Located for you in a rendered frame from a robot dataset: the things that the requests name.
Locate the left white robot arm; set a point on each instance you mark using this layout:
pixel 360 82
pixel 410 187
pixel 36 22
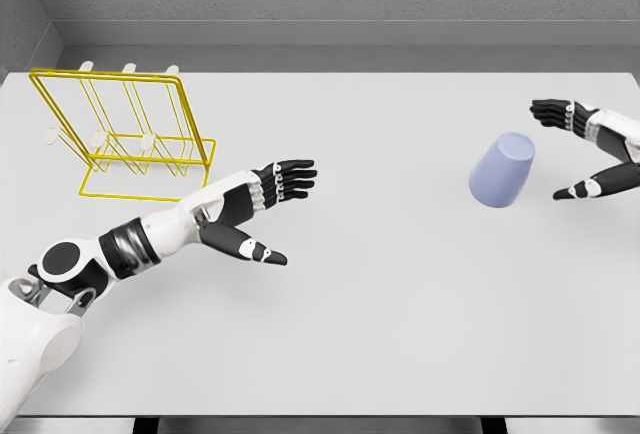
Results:
pixel 60 274

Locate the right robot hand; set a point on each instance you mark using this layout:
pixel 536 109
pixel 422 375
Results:
pixel 607 136

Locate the lavender plastic cup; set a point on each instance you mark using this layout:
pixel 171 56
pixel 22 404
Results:
pixel 501 170

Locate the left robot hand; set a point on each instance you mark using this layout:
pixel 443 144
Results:
pixel 235 199

